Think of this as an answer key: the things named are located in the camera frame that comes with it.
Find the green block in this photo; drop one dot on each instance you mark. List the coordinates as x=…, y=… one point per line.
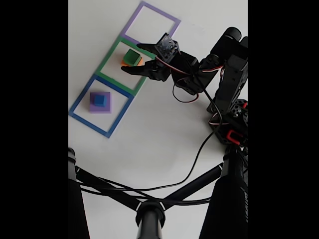
x=132, y=56

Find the orange block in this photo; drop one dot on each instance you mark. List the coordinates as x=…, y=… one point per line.
x=123, y=62

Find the small blue cube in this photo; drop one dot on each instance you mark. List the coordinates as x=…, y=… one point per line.
x=99, y=100

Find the purple block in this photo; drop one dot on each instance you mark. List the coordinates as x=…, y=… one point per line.
x=99, y=109

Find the red clamp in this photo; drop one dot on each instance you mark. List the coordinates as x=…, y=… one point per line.
x=234, y=137

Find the black tripod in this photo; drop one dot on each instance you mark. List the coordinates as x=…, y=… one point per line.
x=149, y=219

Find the dark gripper camera box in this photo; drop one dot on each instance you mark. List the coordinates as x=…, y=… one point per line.
x=167, y=48

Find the purple square frame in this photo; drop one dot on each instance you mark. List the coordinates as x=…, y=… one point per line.
x=139, y=25

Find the green square frame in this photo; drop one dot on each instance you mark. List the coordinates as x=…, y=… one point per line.
x=109, y=56

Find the blue square frame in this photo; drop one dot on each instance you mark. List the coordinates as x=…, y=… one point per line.
x=89, y=125

